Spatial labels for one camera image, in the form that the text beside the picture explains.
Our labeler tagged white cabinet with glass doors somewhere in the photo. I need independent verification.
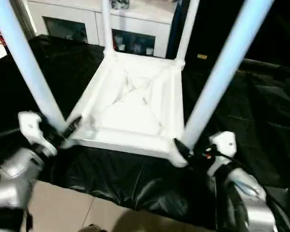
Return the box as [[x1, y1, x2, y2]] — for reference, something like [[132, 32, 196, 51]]
[[27, 0, 177, 58]]

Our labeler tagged black plastic mat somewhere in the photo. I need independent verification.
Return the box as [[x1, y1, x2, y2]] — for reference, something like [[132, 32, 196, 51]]
[[0, 34, 290, 230]]

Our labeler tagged dark object on cabinet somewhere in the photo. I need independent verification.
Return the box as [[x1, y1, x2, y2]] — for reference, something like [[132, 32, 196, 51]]
[[110, 0, 131, 10]]

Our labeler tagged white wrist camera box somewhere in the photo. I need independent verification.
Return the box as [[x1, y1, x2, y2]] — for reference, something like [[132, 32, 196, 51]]
[[208, 131, 237, 177], [18, 111, 58, 158]]

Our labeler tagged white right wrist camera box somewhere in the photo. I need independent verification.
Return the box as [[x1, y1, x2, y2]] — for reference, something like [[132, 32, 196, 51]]
[[208, 131, 237, 177]]

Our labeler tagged white plastic table top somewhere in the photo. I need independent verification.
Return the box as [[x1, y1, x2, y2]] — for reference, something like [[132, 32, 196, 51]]
[[63, 51, 190, 167]]

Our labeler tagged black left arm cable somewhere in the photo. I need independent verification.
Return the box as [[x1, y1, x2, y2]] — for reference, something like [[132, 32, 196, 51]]
[[0, 127, 21, 143]]

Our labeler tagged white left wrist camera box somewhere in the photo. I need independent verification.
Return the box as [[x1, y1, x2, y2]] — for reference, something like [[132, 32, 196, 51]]
[[18, 111, 58, 158]]

